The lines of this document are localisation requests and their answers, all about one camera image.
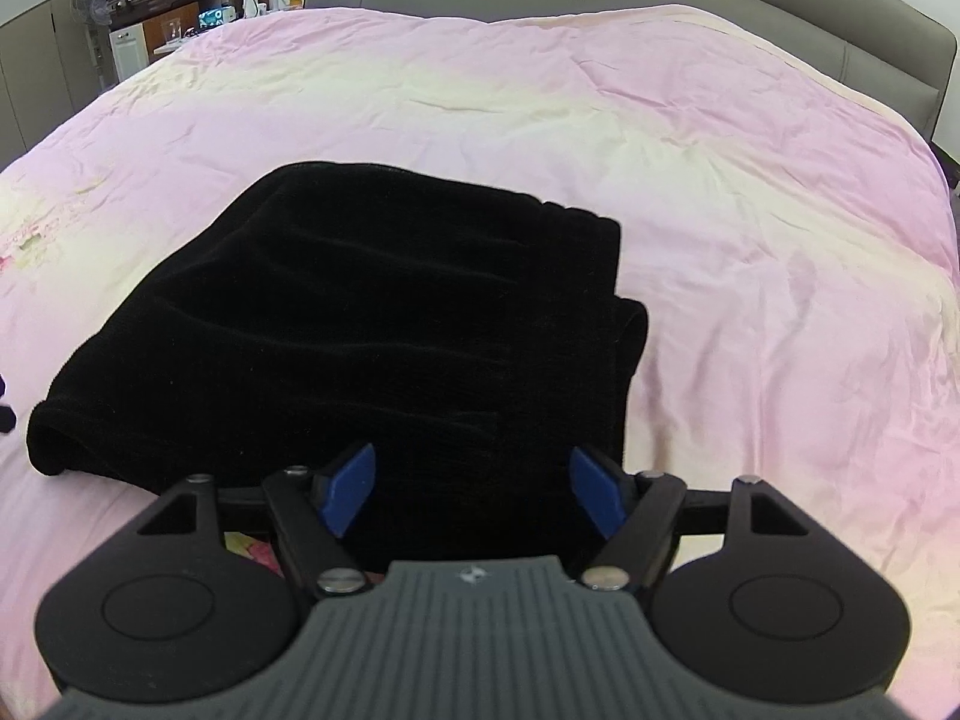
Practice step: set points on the standing fan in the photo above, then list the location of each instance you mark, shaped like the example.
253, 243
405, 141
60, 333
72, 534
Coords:
94, 7

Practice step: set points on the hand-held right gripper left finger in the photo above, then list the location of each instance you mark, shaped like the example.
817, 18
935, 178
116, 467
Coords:
349, 489

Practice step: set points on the grey wardrobe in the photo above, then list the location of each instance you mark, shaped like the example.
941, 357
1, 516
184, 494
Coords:
45, 67

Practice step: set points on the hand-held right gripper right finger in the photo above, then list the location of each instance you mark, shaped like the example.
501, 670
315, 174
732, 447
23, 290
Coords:
596, 496

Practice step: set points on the white small cabinet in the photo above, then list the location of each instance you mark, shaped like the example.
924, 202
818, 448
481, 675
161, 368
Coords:
127, 52

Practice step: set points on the pink bed blanket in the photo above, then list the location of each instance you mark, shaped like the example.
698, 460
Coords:
675, 202

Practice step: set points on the teal patterned box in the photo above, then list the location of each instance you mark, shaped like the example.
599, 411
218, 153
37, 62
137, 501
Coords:
217, 16

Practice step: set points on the black pants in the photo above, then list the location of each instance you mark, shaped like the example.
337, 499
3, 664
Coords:
337, 315

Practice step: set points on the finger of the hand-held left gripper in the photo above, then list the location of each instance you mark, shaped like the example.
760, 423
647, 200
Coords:
6, 409

